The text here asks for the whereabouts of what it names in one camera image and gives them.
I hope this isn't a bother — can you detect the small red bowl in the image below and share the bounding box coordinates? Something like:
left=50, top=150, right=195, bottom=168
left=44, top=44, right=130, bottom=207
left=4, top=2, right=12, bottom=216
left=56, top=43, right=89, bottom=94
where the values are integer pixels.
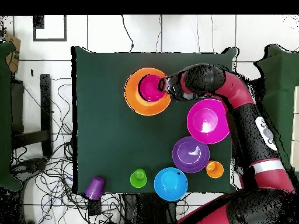
left=138, top=74, right=168, bottom=103

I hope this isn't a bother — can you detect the large orange bowl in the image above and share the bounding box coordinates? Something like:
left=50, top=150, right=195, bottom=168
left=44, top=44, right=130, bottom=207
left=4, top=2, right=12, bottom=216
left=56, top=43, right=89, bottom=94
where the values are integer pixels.
left=124, top=67, right=173, bottom=117

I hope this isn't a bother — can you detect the purple cup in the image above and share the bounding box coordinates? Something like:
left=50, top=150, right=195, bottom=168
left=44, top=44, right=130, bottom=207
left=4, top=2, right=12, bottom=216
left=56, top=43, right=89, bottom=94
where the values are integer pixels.
left=84, top=176, right=105, bottom=201

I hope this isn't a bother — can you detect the dark green tablecloth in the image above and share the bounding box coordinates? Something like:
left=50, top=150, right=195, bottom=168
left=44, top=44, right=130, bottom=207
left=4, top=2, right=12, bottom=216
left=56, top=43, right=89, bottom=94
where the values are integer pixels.
left=71, top=45, right=240, bottom=195

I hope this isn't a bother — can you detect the green cup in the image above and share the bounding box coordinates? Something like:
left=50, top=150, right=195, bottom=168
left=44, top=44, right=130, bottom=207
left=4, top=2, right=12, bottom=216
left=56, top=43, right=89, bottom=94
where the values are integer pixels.
left=130, top=168, right=148, bottom=189

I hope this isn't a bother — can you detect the large pink bowl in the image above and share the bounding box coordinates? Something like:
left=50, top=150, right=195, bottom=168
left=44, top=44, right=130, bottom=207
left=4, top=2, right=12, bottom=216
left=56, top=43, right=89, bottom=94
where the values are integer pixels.
left=186, top=99, right=231, bottom=145

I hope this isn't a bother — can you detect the purple bowl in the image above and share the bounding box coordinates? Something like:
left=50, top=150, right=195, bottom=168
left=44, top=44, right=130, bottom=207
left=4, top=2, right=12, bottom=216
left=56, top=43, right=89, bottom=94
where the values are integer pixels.
left=172, top=136, right=210, bottom=174

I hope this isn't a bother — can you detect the large blue bowl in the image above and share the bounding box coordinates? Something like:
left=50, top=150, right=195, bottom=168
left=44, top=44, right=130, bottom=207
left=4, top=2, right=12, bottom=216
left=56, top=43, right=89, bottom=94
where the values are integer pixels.
left=154, top=167, right=189, bottom=202

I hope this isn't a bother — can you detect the yellow-orange cup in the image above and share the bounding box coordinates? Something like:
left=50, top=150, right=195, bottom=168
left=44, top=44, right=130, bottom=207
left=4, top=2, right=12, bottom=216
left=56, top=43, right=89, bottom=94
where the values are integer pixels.
left=205, top=160, right=224, bottom=179

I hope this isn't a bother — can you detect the small black box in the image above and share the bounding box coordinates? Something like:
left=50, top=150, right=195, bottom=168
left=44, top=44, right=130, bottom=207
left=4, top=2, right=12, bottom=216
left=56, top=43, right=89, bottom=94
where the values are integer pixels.
left=88, top=199, right=102, bottom=216

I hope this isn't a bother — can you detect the green-covered side table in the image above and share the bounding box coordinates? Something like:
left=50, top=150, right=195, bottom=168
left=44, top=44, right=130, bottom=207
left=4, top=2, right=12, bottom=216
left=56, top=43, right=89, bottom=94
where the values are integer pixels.
left=253, top=44, right=299, bottom=178
left=0, top=41, right=24, bottom=192

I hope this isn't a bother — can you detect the cardboard box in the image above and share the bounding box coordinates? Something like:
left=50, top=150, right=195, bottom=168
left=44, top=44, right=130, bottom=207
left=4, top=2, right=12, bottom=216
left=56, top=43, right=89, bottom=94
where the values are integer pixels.
left=5, top=32, right=22, bottom=74

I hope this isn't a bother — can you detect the tangle of floor cables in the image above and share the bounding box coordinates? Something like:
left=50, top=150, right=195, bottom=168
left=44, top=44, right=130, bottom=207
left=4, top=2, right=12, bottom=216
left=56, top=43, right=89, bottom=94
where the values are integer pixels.
left=11, top=78, right=141, bottom=224

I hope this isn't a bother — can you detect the black hanging cable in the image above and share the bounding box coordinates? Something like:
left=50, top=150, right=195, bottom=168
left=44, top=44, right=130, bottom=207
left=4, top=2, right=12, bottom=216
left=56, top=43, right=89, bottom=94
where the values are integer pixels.
left=121, top=15, right=134, bottom=53

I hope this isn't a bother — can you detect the black square floor frame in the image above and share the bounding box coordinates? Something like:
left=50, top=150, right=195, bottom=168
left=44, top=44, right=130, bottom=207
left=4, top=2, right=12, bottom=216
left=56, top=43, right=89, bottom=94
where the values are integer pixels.
left=33, top=15, right=68, bottom=42

